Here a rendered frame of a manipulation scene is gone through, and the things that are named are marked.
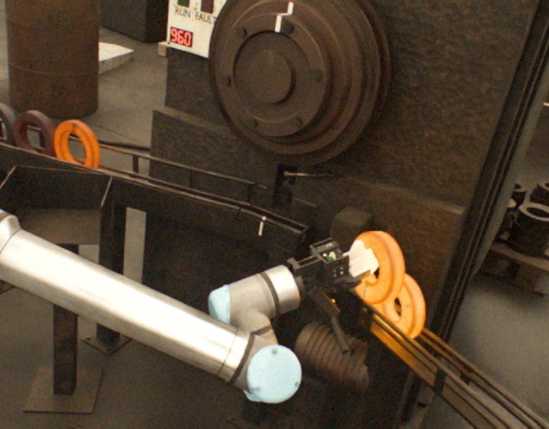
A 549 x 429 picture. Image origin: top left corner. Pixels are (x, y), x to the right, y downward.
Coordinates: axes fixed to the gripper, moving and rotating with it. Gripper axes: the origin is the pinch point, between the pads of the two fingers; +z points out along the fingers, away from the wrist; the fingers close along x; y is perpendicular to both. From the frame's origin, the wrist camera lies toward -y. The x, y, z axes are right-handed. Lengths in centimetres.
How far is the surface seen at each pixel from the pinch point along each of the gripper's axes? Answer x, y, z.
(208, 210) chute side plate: 58, -12, -19
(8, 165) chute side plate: 125, -12, -69
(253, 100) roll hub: 43.4, 23.0, -6.8
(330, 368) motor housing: 7.5, -35.0, -9.0
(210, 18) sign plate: 79, 34, -3
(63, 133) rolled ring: 108, 1, -49
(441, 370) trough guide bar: -19.8, -15.6, 1.8
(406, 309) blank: -4.0, -13.1, 4.8
